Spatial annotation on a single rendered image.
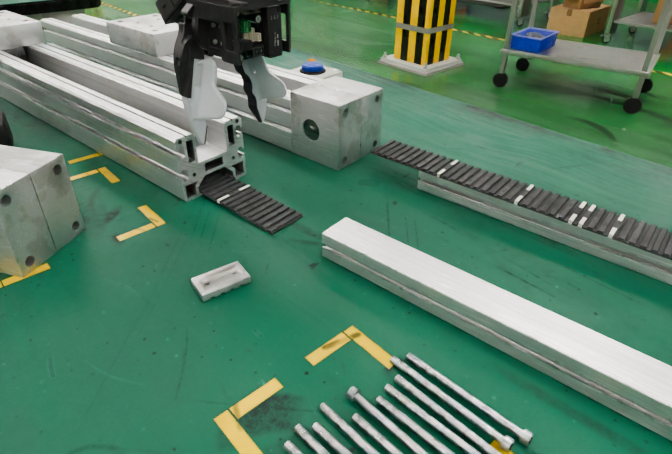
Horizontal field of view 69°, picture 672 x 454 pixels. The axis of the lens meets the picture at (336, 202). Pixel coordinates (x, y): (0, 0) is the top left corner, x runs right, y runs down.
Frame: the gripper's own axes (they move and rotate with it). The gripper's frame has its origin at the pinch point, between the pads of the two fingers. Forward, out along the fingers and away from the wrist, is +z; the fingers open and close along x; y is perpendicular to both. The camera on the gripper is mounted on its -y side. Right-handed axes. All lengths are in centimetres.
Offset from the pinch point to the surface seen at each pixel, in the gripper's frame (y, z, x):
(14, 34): -61, 0, 0
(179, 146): -4.0, 2.8, -4.3
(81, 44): -66, 5, 14
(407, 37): -163, 65, 301
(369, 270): 22.1, 9.0, -1.6
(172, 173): -6.3, 7.1, -4.5
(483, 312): 33.9, 7.2, -1.7
